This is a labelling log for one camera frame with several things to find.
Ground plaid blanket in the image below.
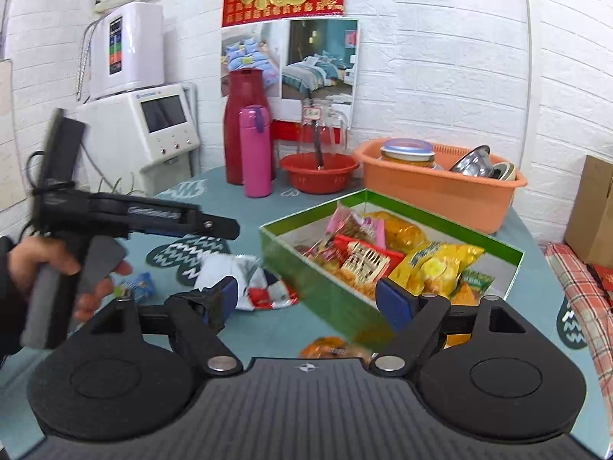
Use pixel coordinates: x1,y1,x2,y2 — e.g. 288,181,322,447
542,241,613,423

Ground orange plastic basin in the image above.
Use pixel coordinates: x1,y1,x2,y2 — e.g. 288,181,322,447
353,138,527,234

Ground white water purifier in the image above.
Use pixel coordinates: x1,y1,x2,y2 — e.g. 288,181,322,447
89,2,165,100

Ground white appliance with screen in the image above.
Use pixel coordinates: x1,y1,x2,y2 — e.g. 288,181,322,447
75,83,200,196

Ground pink nut snack bag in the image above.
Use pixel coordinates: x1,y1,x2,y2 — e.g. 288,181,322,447
325,202,385,248

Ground red plastic basket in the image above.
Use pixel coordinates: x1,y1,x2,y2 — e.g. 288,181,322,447
280,152,359,194

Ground person's left hand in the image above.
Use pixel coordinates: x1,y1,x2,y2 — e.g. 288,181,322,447
7,237,114,323

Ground yellow egg cake bag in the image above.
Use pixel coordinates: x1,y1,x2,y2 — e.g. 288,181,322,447
388,242,485,298

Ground steel bowl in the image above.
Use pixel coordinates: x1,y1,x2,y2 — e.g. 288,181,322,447
450,145,493,177

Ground white snack bag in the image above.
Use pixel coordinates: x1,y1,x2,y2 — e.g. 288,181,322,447
194,251,298,312

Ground red thermos jug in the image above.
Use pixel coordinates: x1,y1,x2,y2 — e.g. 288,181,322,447
222,67,277,186

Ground brown cardboard box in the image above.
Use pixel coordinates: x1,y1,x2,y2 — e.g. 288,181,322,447
564,156,613,268

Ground red lion snack bag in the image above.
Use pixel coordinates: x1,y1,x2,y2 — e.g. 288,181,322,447
303,235,405,301

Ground pink thermos bottle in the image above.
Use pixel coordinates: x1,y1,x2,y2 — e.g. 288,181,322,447
239,105,273,198

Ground red fu wall calendar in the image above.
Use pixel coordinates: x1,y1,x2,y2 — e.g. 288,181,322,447
220,0,359,125

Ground orange jelly snack packet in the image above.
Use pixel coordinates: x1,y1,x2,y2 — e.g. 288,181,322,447
366,211,428,255

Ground green cardboard box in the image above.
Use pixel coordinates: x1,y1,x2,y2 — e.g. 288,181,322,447
260,190,524,350

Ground lidded container blue lid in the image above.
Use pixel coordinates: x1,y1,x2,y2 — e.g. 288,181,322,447
380,138,435,167

